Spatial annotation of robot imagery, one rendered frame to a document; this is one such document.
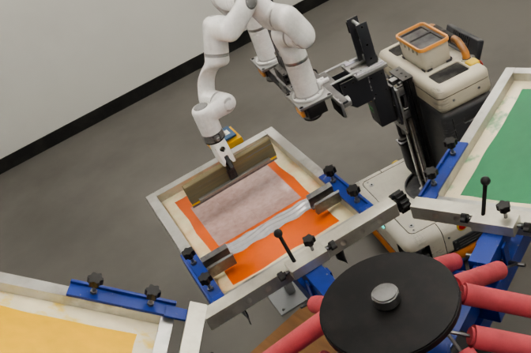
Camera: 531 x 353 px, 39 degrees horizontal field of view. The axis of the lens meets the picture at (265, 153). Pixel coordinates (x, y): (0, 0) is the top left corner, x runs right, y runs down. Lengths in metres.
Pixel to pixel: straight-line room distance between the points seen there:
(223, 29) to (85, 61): 3.61
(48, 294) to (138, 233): 2.49
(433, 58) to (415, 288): 1.69
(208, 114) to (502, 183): 0.98
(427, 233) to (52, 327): 1.83
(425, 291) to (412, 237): 1.72
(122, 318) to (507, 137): 1.41
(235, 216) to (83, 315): 0.78
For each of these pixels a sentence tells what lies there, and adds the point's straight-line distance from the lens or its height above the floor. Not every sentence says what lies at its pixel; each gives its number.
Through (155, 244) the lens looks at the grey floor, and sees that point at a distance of 4.45.
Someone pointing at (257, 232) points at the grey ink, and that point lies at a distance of 2.56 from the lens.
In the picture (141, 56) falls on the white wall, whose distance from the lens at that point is 6.07.
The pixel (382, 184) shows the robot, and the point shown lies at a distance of 3.70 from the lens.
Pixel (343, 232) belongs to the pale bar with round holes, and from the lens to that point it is 2.30.
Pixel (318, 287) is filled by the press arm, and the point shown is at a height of 1.04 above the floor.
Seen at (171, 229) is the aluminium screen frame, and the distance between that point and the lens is 2.72.
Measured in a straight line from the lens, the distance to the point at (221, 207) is 2.76.
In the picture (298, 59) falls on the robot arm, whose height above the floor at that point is 1.31.
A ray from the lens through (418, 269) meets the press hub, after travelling 1.71.
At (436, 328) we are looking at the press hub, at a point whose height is 1.32.
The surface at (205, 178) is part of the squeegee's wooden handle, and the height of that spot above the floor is 1.13.
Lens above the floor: 2.50
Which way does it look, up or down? 32 degrees down
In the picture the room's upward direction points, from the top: 22 degrees counter-clockwise
